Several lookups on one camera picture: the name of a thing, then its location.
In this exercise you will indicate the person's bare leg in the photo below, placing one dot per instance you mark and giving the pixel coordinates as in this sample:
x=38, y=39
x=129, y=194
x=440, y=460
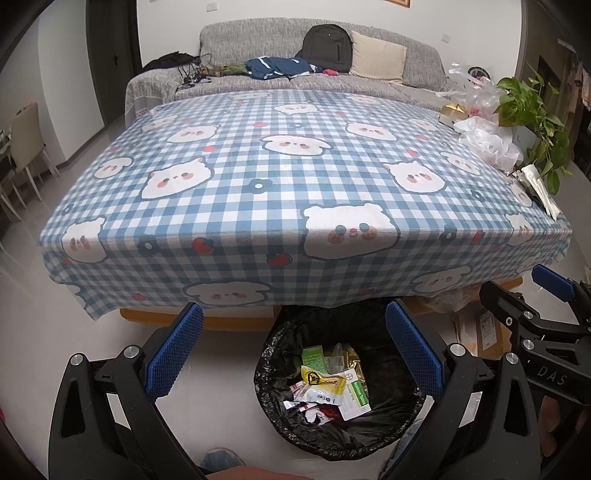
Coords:
x=254, y=474

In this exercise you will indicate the white printed pouch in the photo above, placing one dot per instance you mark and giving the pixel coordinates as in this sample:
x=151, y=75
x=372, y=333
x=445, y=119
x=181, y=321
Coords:
x=318, y=395

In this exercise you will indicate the white plastic bag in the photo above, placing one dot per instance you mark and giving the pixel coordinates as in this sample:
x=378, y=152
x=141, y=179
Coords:
x=489, y=141

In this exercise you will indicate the blue jacket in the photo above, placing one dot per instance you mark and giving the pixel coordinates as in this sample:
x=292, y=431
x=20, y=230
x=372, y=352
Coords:
x=277, y=68

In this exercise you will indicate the gold cardboard box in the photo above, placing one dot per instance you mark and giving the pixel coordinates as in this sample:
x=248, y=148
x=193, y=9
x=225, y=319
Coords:
x=450, y=114

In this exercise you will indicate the clear bag of packets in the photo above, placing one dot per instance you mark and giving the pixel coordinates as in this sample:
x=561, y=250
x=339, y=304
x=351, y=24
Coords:
x=445, y=301

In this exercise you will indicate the green potted plant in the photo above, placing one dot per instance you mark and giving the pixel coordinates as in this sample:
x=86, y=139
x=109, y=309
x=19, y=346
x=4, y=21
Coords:
x=526, y=101

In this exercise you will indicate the black backpack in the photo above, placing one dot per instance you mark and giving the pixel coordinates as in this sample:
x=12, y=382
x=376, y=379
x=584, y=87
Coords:
x=328, y=46

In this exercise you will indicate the brown cardboard box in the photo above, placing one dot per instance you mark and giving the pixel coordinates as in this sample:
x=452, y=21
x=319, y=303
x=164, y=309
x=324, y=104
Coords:
x=485, y=330

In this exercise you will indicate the white green box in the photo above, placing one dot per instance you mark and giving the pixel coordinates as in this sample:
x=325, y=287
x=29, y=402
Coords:
x=356, y=397

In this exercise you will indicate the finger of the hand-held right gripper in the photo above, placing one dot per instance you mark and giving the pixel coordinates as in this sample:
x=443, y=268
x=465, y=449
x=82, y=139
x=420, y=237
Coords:
x=551, y=278
x=501, y=300

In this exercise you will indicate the cream pillow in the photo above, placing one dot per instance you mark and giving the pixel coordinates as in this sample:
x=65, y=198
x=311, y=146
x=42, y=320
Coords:
x=378, y=57

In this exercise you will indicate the clear plastic wrapper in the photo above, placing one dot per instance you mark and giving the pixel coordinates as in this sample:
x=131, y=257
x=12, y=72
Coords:
x=334, y=355

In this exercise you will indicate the silver white foil pouch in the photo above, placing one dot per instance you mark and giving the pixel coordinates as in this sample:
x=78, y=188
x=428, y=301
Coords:
x=538, y=189

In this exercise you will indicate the small green white carton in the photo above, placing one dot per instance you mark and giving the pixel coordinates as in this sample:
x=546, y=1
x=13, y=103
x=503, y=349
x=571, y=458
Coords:
x=315, y=357

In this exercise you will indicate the black round fan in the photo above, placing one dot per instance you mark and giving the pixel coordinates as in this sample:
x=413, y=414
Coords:
x=479, y=71

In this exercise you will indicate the wooden picture frame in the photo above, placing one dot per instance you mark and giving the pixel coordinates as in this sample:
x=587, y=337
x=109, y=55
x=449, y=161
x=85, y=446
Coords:
x=398, y=2

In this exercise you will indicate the dark cabinet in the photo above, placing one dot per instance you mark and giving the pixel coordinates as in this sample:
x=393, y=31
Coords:
x=551, y=74

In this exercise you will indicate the hanging clothes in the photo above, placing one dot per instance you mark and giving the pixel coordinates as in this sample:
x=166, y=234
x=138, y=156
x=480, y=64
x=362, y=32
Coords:
x=581, y=85

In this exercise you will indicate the olive green cloth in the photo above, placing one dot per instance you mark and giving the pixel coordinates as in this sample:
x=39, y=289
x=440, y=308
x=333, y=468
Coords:
x=228, y=70

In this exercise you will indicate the grey sofa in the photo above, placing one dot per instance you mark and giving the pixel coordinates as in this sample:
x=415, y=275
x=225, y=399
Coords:
x=258, y=41

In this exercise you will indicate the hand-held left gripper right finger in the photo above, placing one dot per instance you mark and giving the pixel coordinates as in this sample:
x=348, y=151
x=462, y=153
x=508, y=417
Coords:
x=413, y=350

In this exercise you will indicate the clear plastic bag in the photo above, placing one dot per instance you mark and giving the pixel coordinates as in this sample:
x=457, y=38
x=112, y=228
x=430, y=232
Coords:
x=475, y=92

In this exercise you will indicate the beige chair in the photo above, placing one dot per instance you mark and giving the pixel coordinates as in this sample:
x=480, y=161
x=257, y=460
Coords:
x=27, y=138

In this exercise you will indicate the white plant pot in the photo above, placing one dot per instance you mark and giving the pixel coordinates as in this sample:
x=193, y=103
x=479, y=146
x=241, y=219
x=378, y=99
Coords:
x=524, y=141

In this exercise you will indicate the person's blue shoe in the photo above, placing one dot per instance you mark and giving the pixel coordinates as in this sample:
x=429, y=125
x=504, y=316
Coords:
x=221, y=459

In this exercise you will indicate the person's right hand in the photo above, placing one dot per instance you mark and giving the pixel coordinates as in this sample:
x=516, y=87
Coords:
x=554, y=417

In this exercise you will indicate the blue checked printed tablecloth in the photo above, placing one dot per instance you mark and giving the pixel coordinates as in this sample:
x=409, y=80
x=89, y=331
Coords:
x=258, y=198

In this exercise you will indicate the trash bin with black liner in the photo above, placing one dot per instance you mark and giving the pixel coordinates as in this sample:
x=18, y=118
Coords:
x=286, y=434

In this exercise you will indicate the dark door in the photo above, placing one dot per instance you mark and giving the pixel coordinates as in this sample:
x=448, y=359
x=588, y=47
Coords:
x=113, y=50

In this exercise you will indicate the black cloth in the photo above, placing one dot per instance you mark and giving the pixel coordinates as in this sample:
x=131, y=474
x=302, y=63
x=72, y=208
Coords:
x=166, y=61

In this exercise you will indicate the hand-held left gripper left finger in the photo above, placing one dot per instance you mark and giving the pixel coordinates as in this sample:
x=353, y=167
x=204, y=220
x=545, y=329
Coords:
x=175, y=350

